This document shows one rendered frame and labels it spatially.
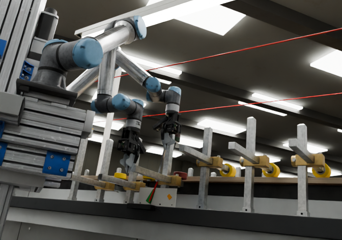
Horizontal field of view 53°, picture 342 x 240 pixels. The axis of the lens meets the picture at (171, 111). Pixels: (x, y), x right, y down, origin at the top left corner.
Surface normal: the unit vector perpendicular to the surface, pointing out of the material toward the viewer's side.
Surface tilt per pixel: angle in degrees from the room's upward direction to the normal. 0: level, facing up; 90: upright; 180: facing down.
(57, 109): 90
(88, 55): 95
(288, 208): 90
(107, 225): 90
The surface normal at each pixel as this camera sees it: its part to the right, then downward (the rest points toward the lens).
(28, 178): 0.38, -0.27
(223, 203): -0.56, -0.34
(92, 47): 0.83, 0.00
